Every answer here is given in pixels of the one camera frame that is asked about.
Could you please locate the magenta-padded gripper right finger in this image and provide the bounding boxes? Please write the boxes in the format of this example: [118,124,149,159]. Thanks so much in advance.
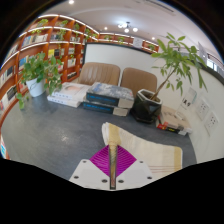
[115,145,154,190]

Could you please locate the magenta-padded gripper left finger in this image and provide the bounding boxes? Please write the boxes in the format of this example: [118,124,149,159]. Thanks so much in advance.
[68,145,111,191]

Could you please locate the beige and yellow striped towel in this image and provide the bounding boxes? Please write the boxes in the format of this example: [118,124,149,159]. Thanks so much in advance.
[100,121,184,190]

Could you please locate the red-spined book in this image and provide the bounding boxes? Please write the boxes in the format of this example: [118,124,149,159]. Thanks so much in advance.
[156,121,189,137]

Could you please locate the tall plant in black pot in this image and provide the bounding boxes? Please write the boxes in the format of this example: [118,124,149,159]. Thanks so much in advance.
[130,32,208,124]

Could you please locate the thick blue-spined book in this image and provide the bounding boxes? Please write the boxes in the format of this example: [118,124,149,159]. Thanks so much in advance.
[85,82,135,110]
[82,100,130,117]

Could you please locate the white thick book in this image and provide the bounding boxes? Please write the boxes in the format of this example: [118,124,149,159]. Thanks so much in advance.
[46,94,83,109]

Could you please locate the white picture book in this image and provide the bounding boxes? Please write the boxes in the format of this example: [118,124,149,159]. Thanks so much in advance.
[51,82,92,102]

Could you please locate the small white card sign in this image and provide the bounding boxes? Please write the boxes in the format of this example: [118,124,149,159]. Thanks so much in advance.
[181,87,198,111]

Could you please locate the tan upholstered chair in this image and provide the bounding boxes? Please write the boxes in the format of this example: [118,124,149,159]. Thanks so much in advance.
[119,67,158,99]
[77,61,122,87]

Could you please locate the ivy plant in white pot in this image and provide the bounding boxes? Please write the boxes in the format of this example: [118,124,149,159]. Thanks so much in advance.
[14,53,64,110]

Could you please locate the orange bookshelf unit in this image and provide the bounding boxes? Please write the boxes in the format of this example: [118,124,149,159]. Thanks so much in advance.
[0,13,160,159]

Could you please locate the white framed shelf sign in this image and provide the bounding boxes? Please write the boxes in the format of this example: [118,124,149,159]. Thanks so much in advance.
[132,37,144,49]

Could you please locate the ceiling chandelier lamp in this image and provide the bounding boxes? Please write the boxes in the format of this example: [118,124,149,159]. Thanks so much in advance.
[117,21,139,34]

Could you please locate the recessed ceiling lights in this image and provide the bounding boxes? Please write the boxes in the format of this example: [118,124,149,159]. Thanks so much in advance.
[68,0,158,41]

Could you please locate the white wall socket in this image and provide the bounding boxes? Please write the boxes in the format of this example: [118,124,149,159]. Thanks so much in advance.
[195,99,211,121]
[203,111,220,136]

